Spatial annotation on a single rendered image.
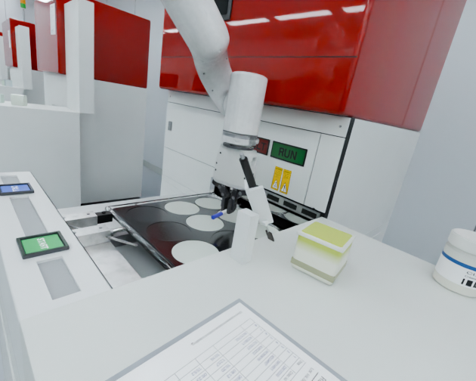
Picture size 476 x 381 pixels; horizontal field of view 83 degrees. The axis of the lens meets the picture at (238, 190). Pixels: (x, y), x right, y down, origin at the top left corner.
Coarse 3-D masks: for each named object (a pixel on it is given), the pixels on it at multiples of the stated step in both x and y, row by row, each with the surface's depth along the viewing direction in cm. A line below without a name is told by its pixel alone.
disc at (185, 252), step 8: (192, 240) 61; (176, 248) 57; (184, 248) 58; (192, 248) 58; (200, 248) 59; (208, 248) 59; (216, 248) 60; (176, 256) 54; (184, 256) 55; (192, 256) 55; (200, 256) 56
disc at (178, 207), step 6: (168, 204) 79; (174, 204) 80; (180, 204) 81; (186, 204) 81; (192, 204) 82; (168, 210) 75; (174, 210) 76; (180, 210) 76; (186, 210) 77; (192, 210) 78; (198, 210) 78
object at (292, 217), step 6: (210, 186) 101; (216, 192) 101; (246, 198) 88; (270, 204) 81; (276, 204) 82; (270, 210) 82; (276, 210) 80; (282, 210) 79; (288, 210) 78; (282, 216) 79; (288, 216) 77; (294, 216) 76; (300, 216) 75; (294, 222) 76; (300, 222) 75
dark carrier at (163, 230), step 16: (128, 208) 72; (144, 208) 74; (160, 208) 76; (240, 208) 86; (128, 224) 64; (144, 224) 65; (160, 224) 67; (176, 224) 68; (224, 224) 72; (160, 240) 59; (176, 240) 60; (208, 240) 62; (224, 240) 64
